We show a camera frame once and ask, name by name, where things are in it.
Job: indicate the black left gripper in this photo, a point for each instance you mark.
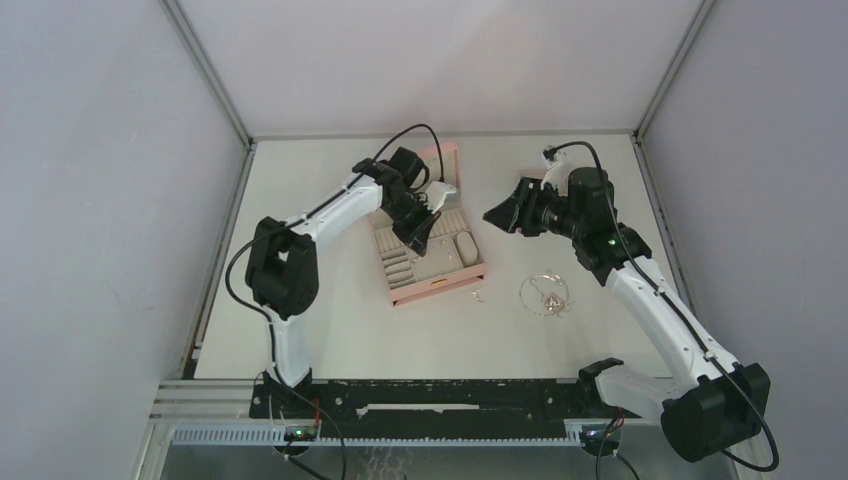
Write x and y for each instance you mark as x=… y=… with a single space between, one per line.
x=417 y=237

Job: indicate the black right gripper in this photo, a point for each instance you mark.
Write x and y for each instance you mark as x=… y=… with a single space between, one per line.
x=518 y=210

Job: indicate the pink jewelry box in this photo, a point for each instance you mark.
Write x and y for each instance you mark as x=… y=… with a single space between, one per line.
x=411 y=277

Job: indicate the small silver earring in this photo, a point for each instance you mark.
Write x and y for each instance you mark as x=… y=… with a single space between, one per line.
x=477 y=295

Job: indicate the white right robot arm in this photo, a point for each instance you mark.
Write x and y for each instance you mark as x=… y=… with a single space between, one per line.
x=711 y=401

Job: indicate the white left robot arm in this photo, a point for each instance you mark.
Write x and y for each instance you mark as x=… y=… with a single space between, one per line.
x=282 y=269

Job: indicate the beige oval watch pillow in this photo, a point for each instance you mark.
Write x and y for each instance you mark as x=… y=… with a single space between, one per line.
x=466 y=248

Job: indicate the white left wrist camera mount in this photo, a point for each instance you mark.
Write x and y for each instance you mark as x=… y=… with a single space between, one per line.
x=438 y=194

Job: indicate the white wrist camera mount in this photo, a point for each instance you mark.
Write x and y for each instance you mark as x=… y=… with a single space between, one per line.
x=558 y=167
x=438 y=194

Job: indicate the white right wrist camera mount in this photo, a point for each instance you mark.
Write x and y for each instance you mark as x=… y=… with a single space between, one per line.
x=558 y=167

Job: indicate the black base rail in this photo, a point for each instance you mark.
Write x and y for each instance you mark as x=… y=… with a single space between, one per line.
x=346 y=399

